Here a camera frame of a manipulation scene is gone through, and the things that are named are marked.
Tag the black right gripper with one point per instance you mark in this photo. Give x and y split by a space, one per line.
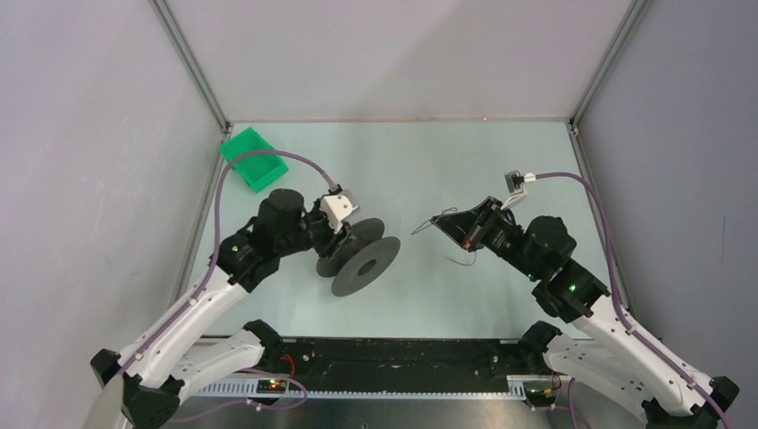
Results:
463 226

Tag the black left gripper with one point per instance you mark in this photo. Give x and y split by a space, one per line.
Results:
332 241

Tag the dark grey cable spool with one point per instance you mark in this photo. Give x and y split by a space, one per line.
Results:
366 255

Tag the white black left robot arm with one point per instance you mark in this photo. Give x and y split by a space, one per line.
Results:
144 384

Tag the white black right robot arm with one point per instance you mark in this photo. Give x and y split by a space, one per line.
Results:
647 379

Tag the green plastic bin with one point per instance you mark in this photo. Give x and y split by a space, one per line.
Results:
259 171

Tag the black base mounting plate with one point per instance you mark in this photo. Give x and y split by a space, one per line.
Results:
403 366

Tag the left controller circuit board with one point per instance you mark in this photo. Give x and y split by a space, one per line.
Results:
271 385

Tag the controller circuit board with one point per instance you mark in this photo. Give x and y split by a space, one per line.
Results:
541 399
271 385

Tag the right controller circuit board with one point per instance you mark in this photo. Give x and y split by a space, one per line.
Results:
541 399

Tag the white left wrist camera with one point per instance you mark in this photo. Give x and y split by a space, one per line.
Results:
338 208

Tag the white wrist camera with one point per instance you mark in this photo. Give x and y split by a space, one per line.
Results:
338 208
516 182

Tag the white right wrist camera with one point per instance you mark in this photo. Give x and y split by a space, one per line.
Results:
516 182

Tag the aluminium frame rail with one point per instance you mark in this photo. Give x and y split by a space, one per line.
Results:
177 37

